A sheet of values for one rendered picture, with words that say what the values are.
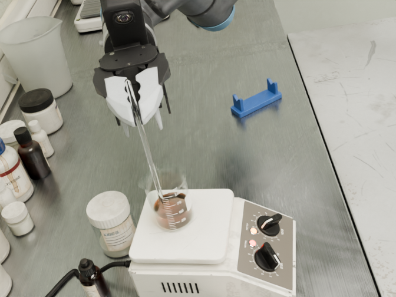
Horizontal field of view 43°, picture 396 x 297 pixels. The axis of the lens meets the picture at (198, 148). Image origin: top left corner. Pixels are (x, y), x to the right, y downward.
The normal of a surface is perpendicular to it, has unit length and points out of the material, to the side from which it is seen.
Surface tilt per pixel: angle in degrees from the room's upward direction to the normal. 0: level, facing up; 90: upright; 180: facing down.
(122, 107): 43
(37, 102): 0
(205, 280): 90
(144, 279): 90
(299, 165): 0
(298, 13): 90
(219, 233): 0
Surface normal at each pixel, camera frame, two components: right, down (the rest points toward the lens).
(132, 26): 0.20, 0.92
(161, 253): -0.16, -0.78
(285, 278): 0.35, -0.69
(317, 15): 0.02, 0.62
